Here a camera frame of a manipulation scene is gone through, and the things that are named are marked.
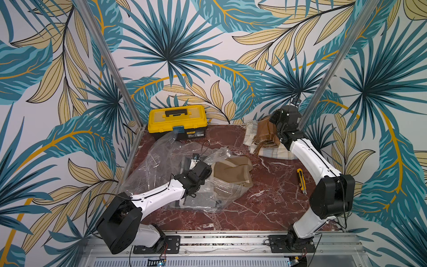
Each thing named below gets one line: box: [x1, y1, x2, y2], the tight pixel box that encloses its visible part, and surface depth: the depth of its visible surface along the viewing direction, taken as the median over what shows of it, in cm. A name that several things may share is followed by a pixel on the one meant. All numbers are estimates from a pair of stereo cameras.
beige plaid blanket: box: [243, 119, 297, 160], surface depth 105 cm
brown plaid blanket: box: [251, 116, 281, 155], surface depth 97 cm
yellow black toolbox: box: [147, 104, 208, 141], surface depth 102 cm
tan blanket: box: [213, 156, 254, 191], surface depth 94 cm
